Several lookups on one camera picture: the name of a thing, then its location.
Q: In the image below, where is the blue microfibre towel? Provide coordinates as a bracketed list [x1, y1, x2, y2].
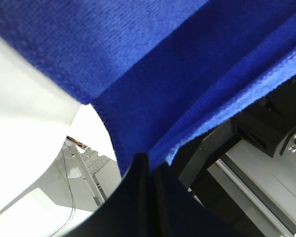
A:
[0, 0, 296, 174]

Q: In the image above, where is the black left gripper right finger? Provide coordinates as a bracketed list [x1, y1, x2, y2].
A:
[152, 163, 239, 237]

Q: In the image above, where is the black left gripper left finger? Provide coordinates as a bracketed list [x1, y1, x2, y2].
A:
[65, 154, 153, 237]

